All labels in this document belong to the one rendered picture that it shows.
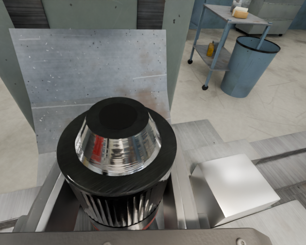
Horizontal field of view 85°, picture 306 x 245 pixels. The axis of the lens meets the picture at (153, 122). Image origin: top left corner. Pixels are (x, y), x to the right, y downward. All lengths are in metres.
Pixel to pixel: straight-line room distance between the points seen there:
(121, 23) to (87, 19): 0.07
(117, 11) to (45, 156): 0.35
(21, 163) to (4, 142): 0.30
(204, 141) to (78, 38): 0.33
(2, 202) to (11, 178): 1.26
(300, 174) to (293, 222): 0.23
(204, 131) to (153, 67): 0.22
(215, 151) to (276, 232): 0.10
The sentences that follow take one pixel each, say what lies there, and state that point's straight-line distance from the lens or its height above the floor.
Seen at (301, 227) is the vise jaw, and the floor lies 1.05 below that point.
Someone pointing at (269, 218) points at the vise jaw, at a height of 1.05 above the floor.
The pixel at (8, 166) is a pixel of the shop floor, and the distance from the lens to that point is 1.70.
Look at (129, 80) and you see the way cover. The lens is 0.43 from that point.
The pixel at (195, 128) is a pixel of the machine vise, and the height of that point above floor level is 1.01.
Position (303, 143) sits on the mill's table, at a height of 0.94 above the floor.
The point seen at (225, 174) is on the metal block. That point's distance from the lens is 0.19.
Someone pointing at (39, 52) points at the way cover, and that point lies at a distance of 0.44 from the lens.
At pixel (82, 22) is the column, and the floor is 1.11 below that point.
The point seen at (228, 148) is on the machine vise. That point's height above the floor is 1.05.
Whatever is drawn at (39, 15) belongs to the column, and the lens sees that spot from 0.43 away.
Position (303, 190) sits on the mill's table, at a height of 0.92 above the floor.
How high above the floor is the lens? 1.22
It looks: 45 degrees down
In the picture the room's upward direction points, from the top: 7 degrees clockwise
